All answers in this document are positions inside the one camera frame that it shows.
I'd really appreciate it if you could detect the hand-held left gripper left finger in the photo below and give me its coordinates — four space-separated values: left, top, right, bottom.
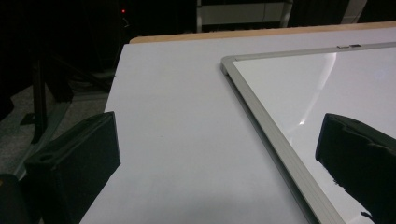
23 111 121 224

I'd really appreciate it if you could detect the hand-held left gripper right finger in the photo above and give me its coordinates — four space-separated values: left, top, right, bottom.
314 112 396 224

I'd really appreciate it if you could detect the silver framed whiteboard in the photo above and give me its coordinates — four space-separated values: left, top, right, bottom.
219 41 396 224

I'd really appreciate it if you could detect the black tripod stand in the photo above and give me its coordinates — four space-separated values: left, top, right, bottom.
19 46 114 146

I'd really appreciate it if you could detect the dark device with red light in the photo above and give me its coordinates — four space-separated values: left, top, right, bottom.
114 0 142 43

